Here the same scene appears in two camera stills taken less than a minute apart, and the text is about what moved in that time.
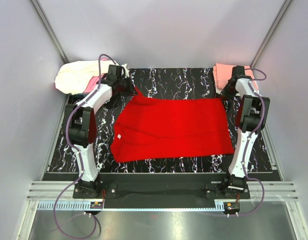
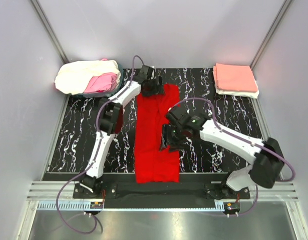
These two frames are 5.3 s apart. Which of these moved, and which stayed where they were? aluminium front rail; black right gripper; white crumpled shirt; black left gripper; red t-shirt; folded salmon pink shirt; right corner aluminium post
Moved: black right gripper; black left gripper; red t-shirt
Stayed: aluminium front rail; white crumpled shirt; right corner aluminium post; folded salmon pink shirt
